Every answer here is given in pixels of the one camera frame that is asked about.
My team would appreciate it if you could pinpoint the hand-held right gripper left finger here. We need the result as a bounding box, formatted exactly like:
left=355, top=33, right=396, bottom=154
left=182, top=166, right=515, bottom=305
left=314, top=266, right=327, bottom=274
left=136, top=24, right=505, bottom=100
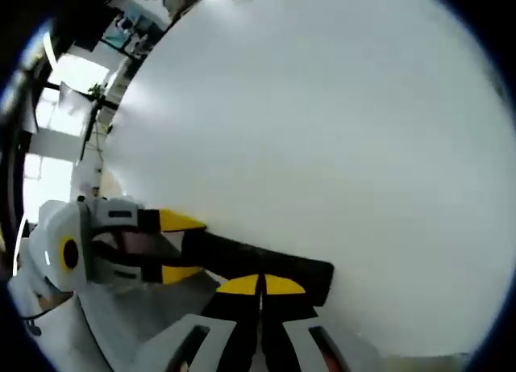
left=135, top=273, right=262, bottom=372

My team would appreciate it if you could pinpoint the black remote control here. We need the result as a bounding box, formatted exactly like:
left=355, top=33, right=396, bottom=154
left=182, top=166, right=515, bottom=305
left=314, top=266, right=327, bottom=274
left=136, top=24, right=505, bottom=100
left=181, top=230, right=335, bottom=308

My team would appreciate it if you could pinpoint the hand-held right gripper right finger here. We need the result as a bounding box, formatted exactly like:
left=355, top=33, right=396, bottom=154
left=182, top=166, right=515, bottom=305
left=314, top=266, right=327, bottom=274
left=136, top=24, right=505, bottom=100
left=260, top=273, right=358, bottom=372

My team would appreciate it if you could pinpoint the thin black cable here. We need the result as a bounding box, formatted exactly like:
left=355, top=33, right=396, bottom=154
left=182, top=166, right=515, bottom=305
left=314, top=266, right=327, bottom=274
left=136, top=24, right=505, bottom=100
left=23, top=306, right=56, bottom=337

